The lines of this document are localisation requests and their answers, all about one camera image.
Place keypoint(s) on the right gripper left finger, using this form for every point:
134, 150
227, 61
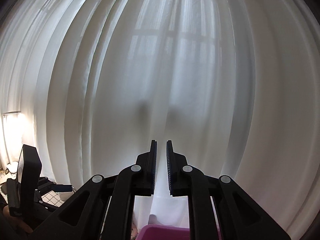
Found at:
103, 207

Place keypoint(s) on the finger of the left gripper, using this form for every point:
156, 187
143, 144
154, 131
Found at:
60, 188

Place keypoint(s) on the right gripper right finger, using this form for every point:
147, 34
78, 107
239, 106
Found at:
218, 207

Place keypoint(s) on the pink plastic bin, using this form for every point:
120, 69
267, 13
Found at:
154, 231

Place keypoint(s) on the person left hand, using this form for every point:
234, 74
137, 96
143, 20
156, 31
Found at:
16, 222

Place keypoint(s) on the white grid tablecloth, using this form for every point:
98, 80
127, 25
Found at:
56, 199

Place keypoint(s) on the white round object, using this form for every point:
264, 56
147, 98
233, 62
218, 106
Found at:
11, 170

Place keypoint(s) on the white curtain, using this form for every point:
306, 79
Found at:
234, 84

